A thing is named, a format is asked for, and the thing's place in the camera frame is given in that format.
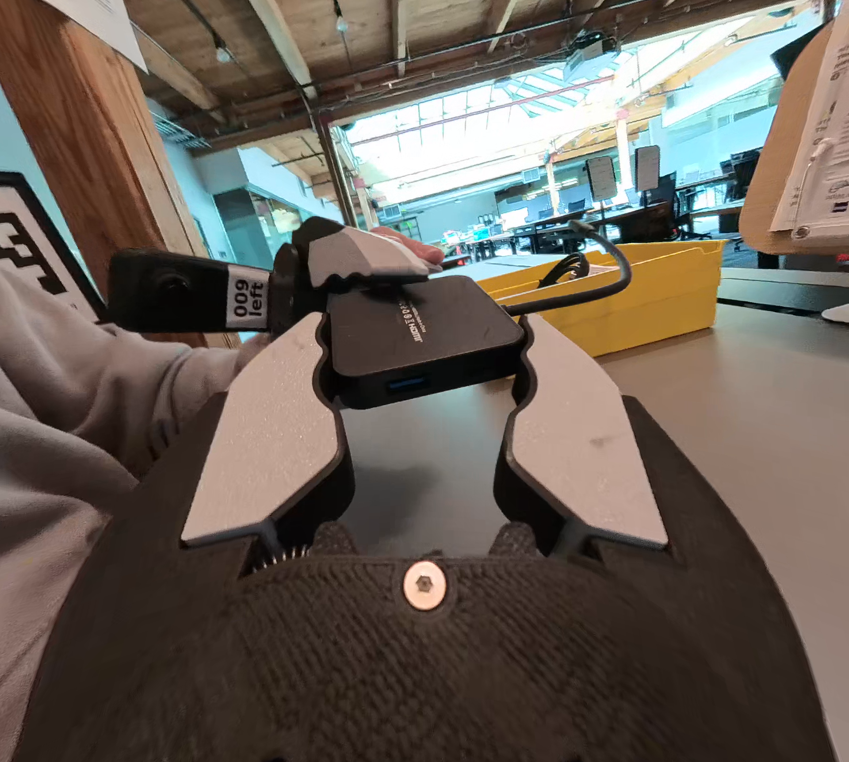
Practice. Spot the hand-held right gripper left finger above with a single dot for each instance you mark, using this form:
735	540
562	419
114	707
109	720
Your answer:
272	437

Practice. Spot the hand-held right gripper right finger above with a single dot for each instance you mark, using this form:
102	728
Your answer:
583	443

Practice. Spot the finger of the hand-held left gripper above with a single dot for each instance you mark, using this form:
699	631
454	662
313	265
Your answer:
365	258

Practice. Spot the black usb hub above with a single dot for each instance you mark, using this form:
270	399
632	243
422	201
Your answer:
424	327

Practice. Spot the person's left forearm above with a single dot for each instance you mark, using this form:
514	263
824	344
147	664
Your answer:
66	410

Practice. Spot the person's left hand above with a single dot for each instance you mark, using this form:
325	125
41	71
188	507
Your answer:
414	250

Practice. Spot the large marker tag board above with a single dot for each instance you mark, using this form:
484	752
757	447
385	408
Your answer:
33	231

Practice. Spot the large yellow plastic bin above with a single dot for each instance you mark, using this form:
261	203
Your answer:
650	304

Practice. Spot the upright background monitor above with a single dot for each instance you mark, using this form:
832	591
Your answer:
647	168
601	178

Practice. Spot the ceiling projector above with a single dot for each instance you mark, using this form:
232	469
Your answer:
590	49

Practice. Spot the wooden clipboard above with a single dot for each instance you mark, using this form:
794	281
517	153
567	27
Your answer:
769	178

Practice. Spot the clipped paper sheets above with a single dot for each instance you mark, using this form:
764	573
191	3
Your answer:
822	165

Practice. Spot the wooden post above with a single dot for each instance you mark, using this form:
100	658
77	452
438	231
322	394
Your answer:
79	112

